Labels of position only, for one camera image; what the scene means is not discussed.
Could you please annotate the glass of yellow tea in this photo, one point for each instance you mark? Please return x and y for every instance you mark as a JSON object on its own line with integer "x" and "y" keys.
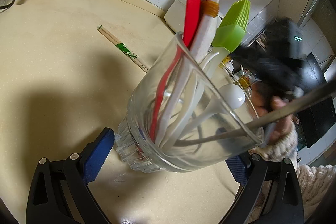
{"x": 246, "y": 81}

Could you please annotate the white knit sleeve forearm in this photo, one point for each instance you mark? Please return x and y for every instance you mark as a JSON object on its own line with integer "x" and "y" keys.
{"x": 313, "y": 181}

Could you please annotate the white plastic spork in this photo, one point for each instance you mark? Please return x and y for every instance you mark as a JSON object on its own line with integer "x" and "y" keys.
{"x": 206, "y": 61}

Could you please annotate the small white ceramic spoon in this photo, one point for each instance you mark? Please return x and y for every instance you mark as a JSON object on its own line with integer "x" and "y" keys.
{"x": 234, "y": 98}

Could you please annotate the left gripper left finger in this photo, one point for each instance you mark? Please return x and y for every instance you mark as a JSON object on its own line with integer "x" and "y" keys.
{"x": 47, "y": 202}

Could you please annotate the white rice cooker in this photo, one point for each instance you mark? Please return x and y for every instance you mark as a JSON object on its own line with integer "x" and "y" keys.
{"x": 175, "y": 15}

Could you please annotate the long metal spoon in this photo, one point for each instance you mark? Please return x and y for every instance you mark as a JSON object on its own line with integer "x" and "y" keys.
{"x": 297, "y": 105}

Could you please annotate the white chopsticks pair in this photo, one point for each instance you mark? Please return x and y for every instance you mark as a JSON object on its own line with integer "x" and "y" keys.
{"x": 184, "y": 73}

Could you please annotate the disposable chopsticks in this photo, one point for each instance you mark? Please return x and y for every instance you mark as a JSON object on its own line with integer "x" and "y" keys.
{"x": 123, "y": 48}

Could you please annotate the clear drinking glass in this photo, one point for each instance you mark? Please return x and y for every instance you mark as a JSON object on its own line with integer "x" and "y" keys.
{"x": 134, "y": 144}

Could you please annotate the red plastic spoon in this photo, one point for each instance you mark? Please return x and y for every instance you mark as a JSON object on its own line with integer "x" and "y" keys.
{"x": 190, "y": 26}

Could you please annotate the green silicone brush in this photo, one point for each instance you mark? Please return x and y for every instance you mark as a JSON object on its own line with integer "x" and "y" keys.
{"x": 227, "y": 38}

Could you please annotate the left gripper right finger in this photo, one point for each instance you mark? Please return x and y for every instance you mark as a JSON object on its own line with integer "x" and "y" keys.
{"x": 283, "y": 202}

